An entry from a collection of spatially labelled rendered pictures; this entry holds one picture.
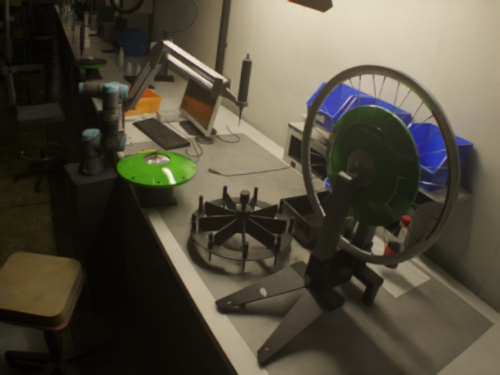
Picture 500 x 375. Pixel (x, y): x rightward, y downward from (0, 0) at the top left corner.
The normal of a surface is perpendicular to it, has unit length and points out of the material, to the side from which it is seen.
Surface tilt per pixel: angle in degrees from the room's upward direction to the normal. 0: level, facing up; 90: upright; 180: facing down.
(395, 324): 0
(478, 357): 0
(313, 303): 18
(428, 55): 90
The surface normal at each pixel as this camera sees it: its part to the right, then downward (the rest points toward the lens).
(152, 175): 0.15, -0.67
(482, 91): -0.87, 0.11
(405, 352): 0.13, -0.89
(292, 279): -0.14, -0.80
